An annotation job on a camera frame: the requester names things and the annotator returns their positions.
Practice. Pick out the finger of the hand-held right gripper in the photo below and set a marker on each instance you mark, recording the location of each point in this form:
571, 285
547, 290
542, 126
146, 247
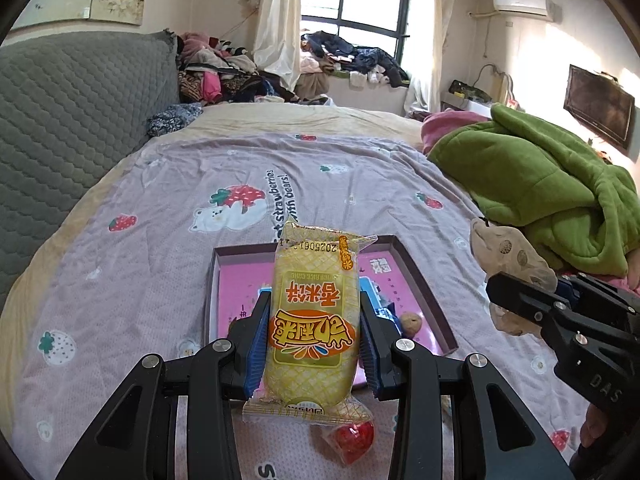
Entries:
600, 295
525, 302

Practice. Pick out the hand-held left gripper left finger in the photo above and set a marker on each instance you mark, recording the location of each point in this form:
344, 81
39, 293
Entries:
256, 355

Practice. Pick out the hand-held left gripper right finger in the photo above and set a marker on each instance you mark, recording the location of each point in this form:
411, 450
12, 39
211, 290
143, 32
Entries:
372, 365

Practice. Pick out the beige plush toy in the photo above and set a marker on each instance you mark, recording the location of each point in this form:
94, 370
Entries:
505, 250

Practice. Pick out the yellow rice cracker packet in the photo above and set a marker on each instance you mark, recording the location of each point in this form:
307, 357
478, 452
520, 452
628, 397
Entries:
310, 310

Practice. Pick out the shallow box with pink bottom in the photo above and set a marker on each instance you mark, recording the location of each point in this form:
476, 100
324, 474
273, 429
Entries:
385, 270

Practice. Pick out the person's right hand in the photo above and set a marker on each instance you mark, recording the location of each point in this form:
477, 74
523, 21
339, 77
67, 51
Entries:
597, 427

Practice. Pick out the blue snack packet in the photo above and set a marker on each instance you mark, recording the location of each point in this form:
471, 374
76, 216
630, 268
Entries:
387, 317

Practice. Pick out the brown round ball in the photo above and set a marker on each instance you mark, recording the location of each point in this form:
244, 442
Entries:
411, 325

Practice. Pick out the red egg toy in wrapper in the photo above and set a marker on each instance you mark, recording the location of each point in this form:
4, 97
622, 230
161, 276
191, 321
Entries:
352, 437

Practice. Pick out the green fleece blanket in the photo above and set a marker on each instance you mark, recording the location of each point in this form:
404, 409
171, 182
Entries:
540, 180

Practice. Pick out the strawberry printed blanket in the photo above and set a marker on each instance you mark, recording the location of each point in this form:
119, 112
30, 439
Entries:
150, 270

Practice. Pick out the pink cloth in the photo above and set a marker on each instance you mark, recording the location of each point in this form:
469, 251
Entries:
450, 127

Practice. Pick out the dark green box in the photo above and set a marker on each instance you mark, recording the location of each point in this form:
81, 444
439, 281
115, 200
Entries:
467, 90

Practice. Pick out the bed with beige sheet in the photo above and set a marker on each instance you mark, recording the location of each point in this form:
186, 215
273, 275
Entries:
325, 120

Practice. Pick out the dark patterned cloth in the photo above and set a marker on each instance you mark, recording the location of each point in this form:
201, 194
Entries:
172, 119

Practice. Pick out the grey quilted headboard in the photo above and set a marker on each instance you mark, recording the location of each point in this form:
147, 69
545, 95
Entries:
65, 150

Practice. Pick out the white curtain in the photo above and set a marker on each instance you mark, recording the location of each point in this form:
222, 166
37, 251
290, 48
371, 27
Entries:
277, 15
430, 35

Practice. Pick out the pile of clothes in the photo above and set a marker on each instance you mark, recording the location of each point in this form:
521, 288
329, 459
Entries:
220, 70

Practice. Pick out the white air conditioner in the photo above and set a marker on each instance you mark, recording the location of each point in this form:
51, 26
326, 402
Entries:
522, 5

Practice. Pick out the dark clothes heap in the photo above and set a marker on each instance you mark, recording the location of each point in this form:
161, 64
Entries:
355, 55

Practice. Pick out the wall-mounted television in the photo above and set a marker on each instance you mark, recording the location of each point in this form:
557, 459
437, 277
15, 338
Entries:
597, 105

